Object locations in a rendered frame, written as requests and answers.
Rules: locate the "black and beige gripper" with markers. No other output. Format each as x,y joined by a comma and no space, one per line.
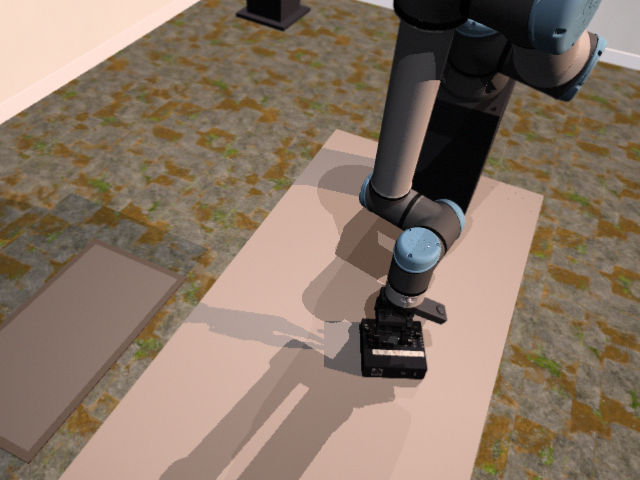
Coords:
394,322

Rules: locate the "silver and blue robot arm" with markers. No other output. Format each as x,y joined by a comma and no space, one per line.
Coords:
549,26

